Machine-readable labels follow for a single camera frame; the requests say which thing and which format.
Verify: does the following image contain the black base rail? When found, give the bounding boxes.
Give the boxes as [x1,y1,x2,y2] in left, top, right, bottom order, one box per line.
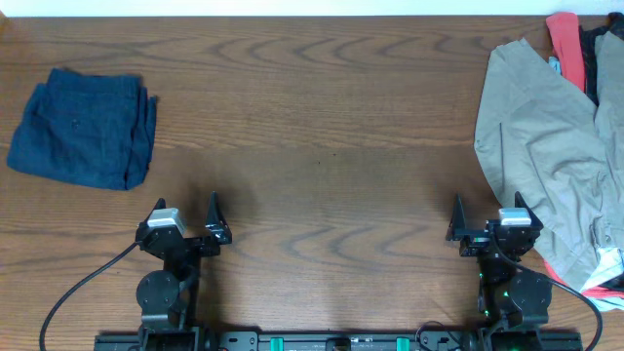
[94,330,583,351]

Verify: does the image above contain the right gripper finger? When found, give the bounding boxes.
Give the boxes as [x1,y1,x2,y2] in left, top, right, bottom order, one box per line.
[514,191,543,228]
[445,194,467,241]

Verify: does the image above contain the red garment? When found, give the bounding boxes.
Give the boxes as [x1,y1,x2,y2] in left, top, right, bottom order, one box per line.
[546,12,585,92]

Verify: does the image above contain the light blue garment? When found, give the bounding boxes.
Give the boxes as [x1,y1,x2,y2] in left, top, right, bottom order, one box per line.
[581,248,623,312]

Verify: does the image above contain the folded navy blue shorts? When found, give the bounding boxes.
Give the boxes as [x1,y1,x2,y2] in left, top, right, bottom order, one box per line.
[7,68,158,191]

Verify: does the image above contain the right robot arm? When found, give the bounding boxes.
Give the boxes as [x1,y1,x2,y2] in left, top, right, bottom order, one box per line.
[446,192,552,350]

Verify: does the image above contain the black patterned shirt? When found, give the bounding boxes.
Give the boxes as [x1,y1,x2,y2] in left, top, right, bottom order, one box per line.
[578,12,623,105]

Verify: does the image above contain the khaki shorts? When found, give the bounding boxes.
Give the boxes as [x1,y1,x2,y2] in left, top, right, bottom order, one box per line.
[474,33,623,291]

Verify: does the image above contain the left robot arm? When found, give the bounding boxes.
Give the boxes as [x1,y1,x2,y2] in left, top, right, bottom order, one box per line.
[136,192,232,350]

